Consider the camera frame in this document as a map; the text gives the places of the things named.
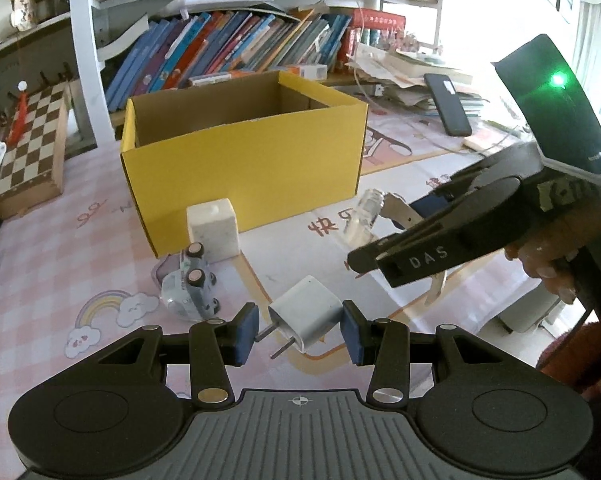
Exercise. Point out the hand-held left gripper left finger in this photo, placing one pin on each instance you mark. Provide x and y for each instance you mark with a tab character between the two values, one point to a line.
245	332

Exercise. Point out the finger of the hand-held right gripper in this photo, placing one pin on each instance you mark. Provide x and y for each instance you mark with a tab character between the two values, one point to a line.
428	205
365	257

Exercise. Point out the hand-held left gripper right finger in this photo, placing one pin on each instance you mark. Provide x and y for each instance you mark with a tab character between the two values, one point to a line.
353	332

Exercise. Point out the white charger plug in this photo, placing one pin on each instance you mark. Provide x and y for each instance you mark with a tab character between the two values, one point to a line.
308	317

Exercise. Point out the yellow cardboard box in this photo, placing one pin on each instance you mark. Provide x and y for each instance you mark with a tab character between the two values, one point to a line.
240	175

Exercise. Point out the person's right hand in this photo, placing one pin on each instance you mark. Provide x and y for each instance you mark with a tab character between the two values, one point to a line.
545	267

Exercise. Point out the small clear bottle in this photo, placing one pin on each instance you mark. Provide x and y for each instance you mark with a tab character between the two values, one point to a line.
363	215

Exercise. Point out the grey toy car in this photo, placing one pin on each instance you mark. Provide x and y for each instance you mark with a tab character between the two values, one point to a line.
185	295

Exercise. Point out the small pink box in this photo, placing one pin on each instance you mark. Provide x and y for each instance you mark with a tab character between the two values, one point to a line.
485	140

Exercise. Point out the black smartphone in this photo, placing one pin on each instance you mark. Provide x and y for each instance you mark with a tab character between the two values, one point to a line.
448	105

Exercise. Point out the white cube block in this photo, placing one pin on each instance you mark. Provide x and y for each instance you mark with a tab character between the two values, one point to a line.
213	232

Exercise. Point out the stack of papers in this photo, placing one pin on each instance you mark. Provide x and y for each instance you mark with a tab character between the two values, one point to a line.
405	72

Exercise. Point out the pink checkered tablecloth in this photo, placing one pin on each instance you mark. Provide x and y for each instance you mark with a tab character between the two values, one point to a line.
80	260

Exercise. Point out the small orange white box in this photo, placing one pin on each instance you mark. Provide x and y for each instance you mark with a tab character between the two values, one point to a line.
305	71

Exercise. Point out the red books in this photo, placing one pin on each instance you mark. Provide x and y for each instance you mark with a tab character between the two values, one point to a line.
375	30

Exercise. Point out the flat white red box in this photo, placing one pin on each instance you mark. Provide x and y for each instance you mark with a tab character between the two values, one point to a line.
208	80

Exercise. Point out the row of colourful books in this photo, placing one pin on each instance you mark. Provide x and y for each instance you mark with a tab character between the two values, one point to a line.
220	50

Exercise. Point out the wooden chessboard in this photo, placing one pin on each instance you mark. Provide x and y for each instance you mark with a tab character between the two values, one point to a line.
30	150

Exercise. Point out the red tassel ornament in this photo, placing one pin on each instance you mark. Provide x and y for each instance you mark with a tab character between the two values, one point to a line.
18	115

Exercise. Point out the white desk shelf unit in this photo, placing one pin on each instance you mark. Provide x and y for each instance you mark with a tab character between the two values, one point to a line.
85	60

